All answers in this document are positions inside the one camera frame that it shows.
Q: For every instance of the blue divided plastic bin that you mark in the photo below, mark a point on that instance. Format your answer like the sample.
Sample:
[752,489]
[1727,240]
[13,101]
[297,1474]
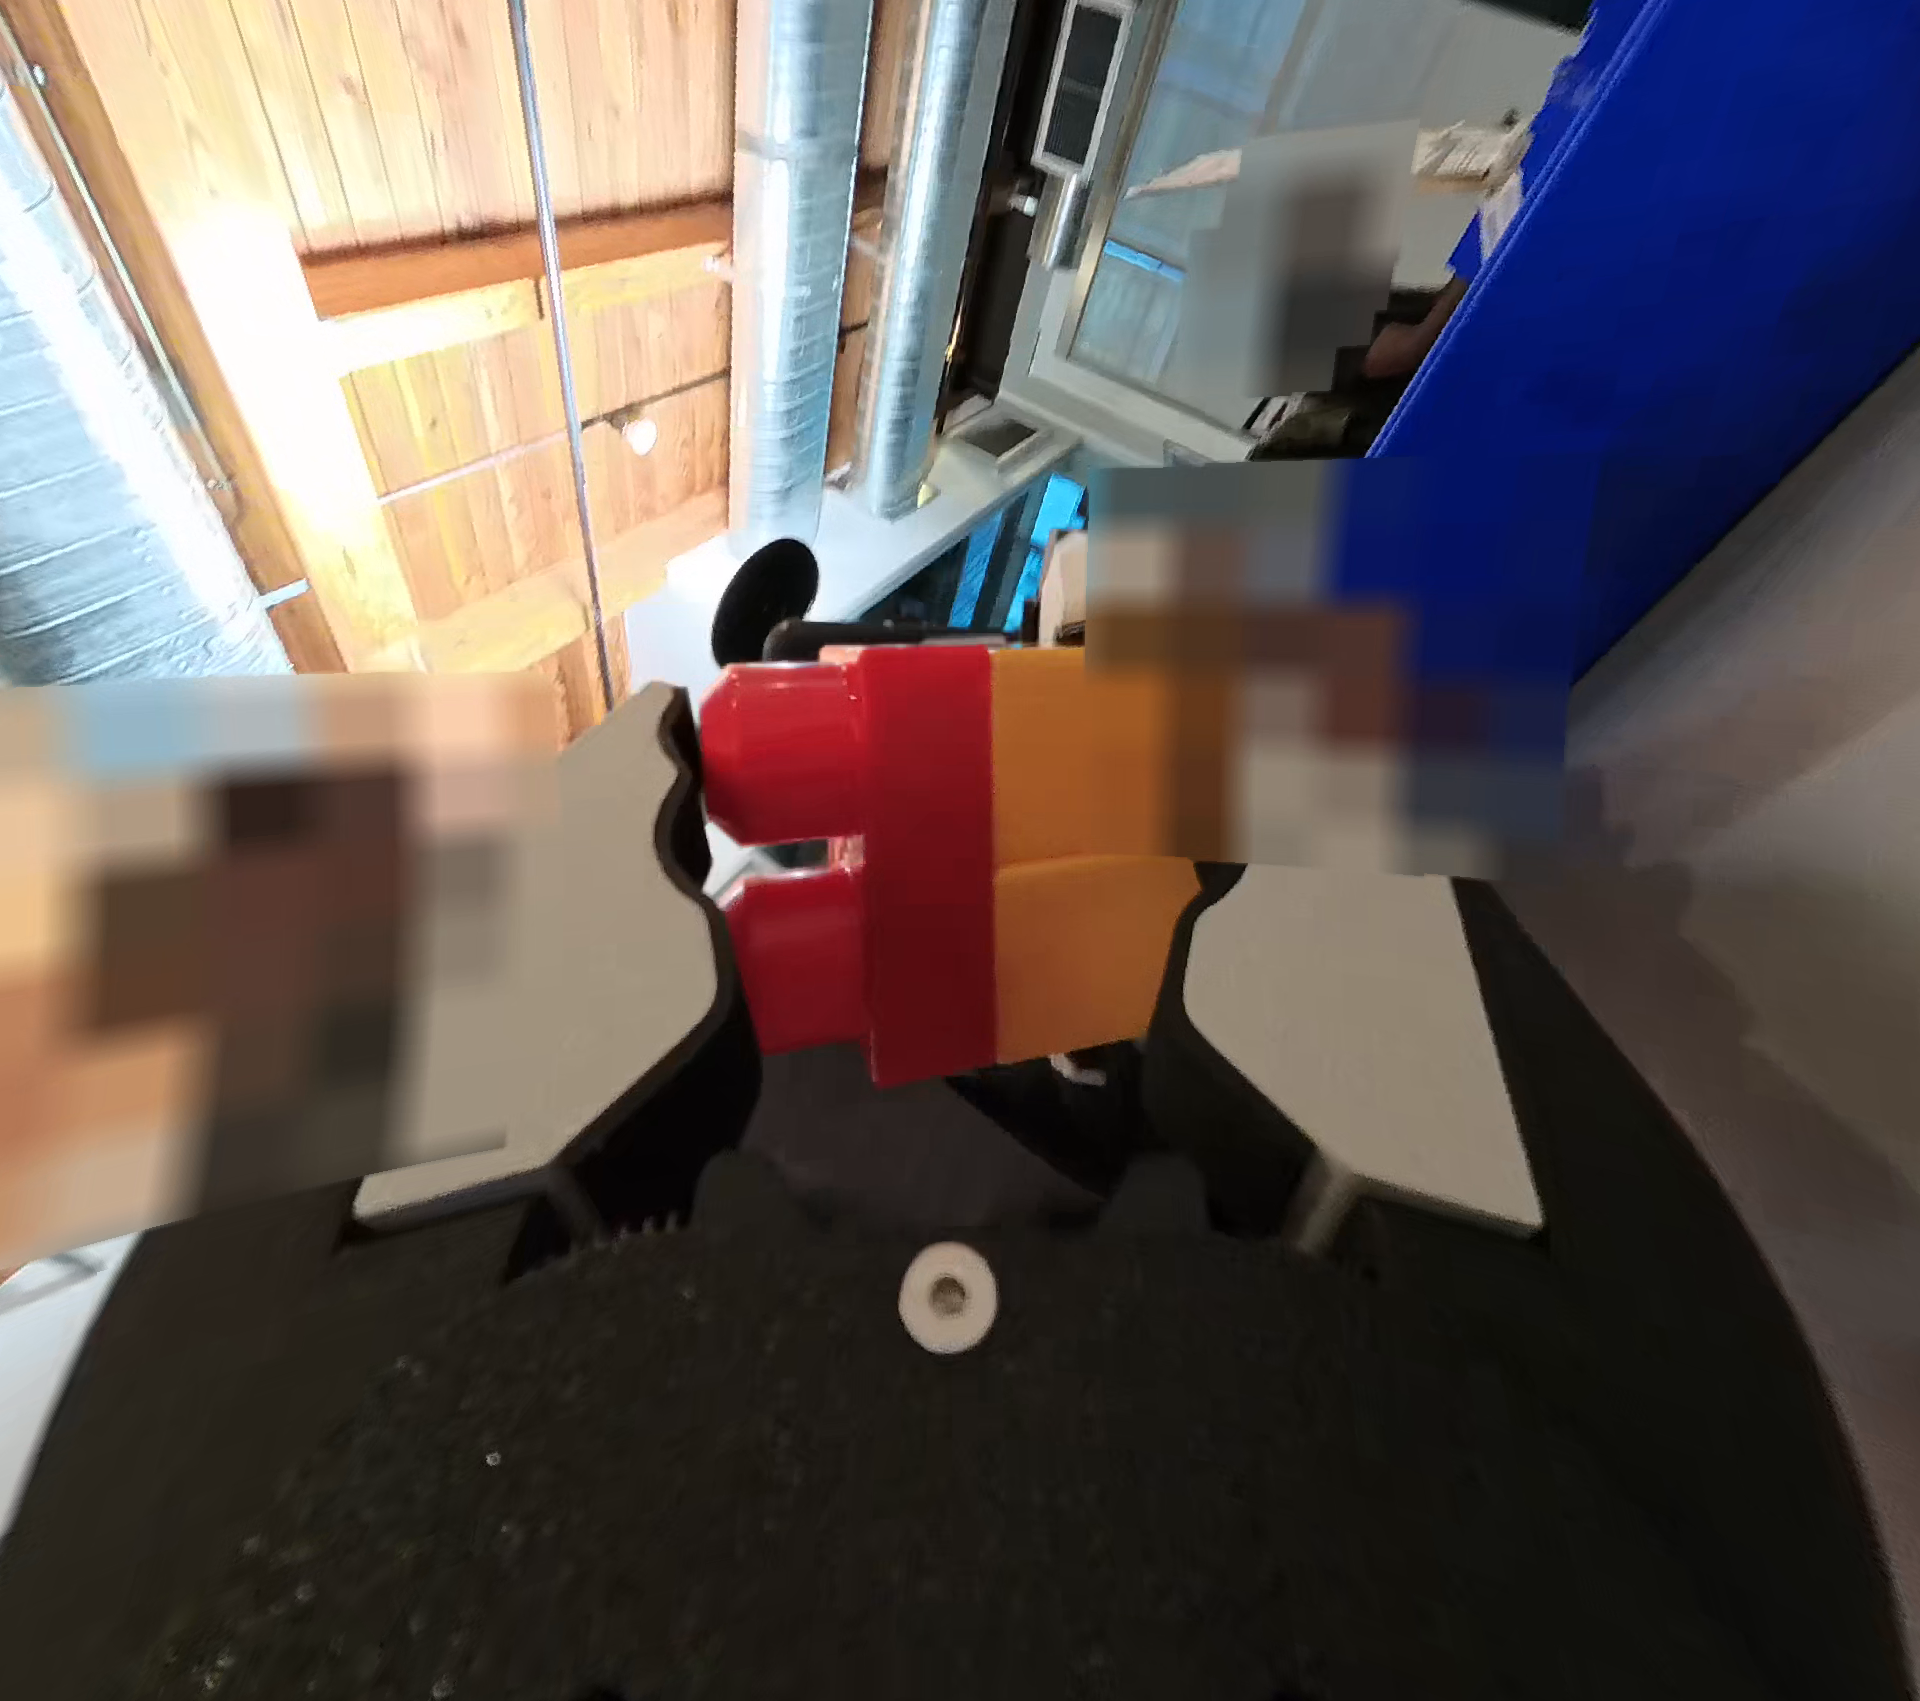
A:
[1651,306]

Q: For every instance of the large silver air duct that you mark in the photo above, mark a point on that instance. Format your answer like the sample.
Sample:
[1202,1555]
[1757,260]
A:
[802,156]

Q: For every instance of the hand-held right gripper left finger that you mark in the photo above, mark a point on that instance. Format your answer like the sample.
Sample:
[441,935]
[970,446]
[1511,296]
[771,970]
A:
[615,982]

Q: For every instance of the yellow one-stud toy block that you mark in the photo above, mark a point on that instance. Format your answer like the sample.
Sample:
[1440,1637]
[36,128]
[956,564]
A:
[1072,758]

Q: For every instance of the red two-stud toy block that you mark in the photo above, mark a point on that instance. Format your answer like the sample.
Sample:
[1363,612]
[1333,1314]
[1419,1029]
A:
[931,861]

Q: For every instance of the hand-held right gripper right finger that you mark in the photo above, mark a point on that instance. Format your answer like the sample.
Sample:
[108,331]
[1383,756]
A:
[1351,1027]

